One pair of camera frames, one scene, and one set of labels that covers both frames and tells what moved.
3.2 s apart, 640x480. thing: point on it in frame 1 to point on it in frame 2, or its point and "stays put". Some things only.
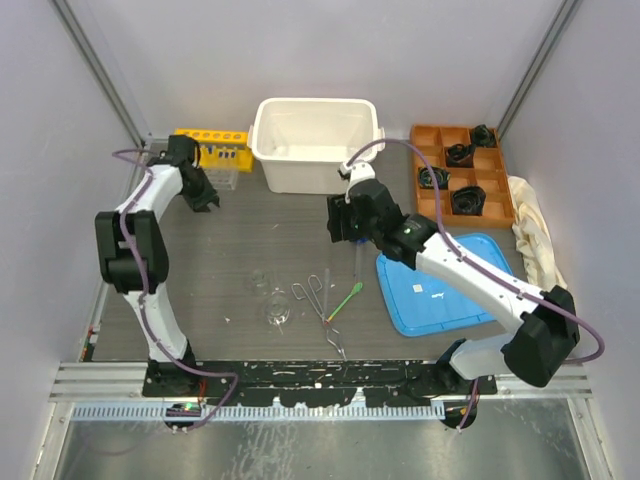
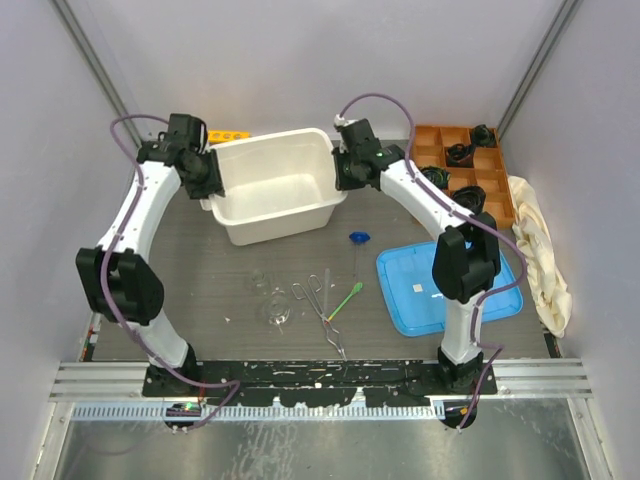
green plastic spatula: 356,289 stays put
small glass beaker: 259,278 stays put
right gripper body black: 353,226 to 345,178
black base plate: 402,383 stays put
